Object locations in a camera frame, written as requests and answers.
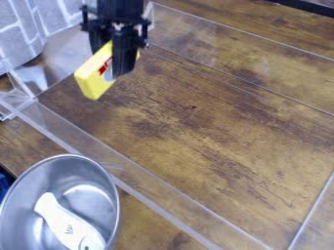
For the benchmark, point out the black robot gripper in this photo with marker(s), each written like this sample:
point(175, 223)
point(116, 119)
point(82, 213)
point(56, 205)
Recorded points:
point(116, 20)

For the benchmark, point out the yellow butter block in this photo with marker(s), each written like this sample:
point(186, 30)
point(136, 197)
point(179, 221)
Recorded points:
point(94, 75)

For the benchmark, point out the grey brick pattern cloth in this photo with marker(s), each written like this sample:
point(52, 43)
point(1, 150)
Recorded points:
point(28, 21)

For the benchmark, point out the silver metal bowl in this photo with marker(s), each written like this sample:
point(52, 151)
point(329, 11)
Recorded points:
point(84, 190)

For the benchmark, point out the blue object at edge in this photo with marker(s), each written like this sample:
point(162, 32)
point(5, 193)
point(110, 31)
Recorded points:
point(4, 186)

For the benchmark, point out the cream wooden fish toy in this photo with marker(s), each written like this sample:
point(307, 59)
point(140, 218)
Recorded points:
point(75, 233)

